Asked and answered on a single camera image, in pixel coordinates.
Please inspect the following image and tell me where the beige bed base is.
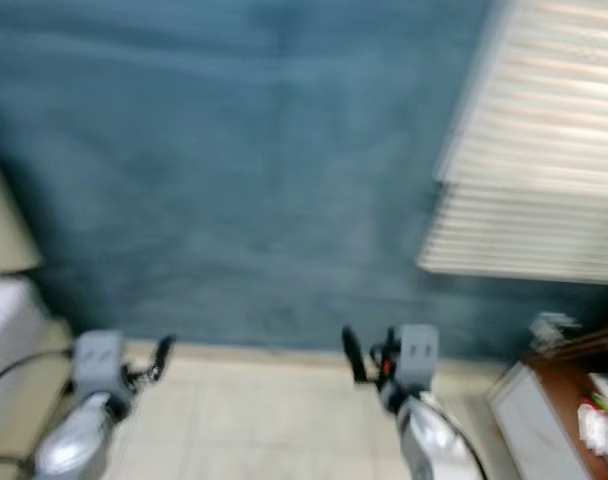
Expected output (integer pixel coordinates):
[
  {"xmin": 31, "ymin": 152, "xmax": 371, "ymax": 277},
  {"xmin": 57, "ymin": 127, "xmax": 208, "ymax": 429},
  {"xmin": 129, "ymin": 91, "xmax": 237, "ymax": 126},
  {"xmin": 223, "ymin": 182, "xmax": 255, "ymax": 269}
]
[{"xmin": 0, "ymin": 318, "xmax": 80, "ymax": 461}]

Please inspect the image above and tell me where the white chevron pattern mattress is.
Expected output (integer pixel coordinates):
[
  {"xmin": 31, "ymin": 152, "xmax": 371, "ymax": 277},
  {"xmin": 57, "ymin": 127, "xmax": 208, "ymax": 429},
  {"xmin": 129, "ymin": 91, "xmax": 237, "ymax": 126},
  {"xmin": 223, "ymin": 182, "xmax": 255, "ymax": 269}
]
[{"xmin": 0, "ymin": 276, "xmax": 53, "ymax": 386}]

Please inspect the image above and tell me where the crumpled clear plastic wrapper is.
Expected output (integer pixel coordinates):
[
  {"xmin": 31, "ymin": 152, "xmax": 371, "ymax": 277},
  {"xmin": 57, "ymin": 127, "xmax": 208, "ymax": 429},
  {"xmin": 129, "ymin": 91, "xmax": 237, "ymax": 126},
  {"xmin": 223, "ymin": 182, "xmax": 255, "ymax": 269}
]
[{"xmin": 528, "ymin": 311, "xmax": 582, "ymax": 357}]

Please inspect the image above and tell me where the brown wooden cabinet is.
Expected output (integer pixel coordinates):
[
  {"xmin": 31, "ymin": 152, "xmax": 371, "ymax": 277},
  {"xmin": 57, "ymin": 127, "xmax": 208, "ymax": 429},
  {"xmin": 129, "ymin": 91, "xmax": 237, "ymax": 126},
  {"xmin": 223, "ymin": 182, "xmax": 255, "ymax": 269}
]
[{"xmin": 488, "ymin": 325, "xmax": 608, "ymax": 480}]

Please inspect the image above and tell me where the teal carpet rug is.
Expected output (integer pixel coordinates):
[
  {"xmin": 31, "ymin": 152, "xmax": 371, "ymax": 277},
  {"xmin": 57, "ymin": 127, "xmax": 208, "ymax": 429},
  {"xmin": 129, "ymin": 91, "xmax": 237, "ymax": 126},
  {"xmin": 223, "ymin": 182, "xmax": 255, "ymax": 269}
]
[{"xmin": 0, "ymin": 0, "xmax": 608, "ymax": 363}]

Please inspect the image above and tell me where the cream tufted headboard cushion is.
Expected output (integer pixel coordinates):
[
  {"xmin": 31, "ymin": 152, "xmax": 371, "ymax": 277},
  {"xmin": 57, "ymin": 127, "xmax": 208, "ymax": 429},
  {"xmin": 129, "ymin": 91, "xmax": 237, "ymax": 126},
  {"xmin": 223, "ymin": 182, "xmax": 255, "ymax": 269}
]
[{"xmin": 0, "ymin": 150, "xmax": 43, "ymax": 276}]

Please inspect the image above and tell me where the white packet with red print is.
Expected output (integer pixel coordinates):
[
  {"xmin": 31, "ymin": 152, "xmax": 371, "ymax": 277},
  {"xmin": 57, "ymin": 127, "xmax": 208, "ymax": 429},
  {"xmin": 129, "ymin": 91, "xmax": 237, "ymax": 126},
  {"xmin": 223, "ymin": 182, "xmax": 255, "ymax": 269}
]
[{"xmin": 578, "ymin": 373, "xmax": 608, "ymax": 453}]

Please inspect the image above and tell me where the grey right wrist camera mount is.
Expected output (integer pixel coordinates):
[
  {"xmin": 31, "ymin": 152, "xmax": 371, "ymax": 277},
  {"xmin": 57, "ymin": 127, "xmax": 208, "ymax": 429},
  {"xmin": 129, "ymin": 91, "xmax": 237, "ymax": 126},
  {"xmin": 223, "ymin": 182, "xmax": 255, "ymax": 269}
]
[{"xmin": 398, "ymin": 322, "xmax": 441, "ymax": 392}]

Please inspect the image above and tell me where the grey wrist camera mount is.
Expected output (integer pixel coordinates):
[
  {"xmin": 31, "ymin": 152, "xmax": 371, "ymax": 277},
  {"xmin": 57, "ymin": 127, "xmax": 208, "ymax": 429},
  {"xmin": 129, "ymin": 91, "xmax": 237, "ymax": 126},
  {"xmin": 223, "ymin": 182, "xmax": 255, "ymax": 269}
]
[
  {"xmin": 398, "ymin": 322, "xmax": 441, "ymax": 392},
  {"xmin": 71, "ymin": 331, "xmax": 131, "ymax": 400}
]

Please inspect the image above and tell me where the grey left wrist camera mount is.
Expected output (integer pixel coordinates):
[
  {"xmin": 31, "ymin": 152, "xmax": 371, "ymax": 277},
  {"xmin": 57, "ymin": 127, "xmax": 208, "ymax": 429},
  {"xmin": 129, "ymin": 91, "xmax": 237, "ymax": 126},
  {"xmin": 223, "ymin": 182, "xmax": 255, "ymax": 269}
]
[{"xmin": 71, "ymin": 331, "xmax": 131, "ymax": 400}]

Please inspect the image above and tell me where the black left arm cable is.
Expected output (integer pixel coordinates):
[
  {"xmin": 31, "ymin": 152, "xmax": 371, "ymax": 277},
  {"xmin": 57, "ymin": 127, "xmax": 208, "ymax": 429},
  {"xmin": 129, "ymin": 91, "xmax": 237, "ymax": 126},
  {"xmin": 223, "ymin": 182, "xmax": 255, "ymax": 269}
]
[{"xmin": 0, "ymin": 348, "xmax": 81, "ymax": 471}]

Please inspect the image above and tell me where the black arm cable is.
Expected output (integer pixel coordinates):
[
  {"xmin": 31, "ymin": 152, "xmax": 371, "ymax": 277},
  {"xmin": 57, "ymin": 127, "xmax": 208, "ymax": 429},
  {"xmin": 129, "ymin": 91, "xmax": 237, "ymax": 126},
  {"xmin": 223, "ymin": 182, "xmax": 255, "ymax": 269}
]
[
  {"xmin": 0, "ymin": 348, "xmax": 81, "ymax": 471},
  {"xmin": 429, "ymin": 395, "xmax": 491, "ymax": 480}
]

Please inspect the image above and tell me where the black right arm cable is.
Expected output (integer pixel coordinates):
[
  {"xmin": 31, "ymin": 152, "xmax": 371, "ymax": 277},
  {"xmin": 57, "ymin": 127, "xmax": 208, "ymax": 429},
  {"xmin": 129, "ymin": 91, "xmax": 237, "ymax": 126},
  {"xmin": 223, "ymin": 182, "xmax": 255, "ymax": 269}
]
[{"xmin": 429, "ymin": 395, "xmax": 491, "ymax": 480}]

